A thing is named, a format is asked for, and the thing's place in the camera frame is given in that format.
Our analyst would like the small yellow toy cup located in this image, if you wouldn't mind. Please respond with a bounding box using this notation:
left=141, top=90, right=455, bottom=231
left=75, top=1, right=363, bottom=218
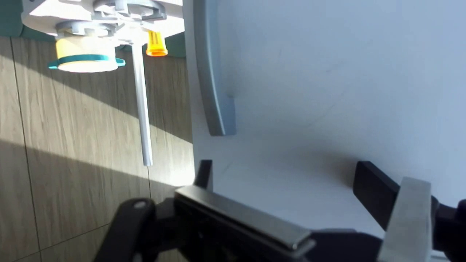
left=143, top=30, right=170, bottom=57

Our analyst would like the white cabinet door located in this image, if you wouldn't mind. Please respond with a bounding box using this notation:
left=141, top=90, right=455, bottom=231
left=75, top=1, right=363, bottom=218
left=184, top=0, right=466, bottom=238

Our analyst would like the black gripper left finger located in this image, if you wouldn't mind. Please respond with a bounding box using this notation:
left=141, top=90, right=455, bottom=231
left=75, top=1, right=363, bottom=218
left=91, top=158, right=317, bottom=262

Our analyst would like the white vertical pole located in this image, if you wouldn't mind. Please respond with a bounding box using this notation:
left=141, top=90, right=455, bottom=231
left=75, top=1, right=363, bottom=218
left=129, top=41, right=155, bottom=167

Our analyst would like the toy pot with teal lid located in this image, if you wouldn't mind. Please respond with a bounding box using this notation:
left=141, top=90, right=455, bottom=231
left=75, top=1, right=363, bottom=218
left=46, top=34, right=126, bottom=74

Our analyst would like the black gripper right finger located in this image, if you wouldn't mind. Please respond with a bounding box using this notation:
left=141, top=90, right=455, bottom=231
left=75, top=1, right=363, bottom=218
left=352, top=159, right=466, bottom=262

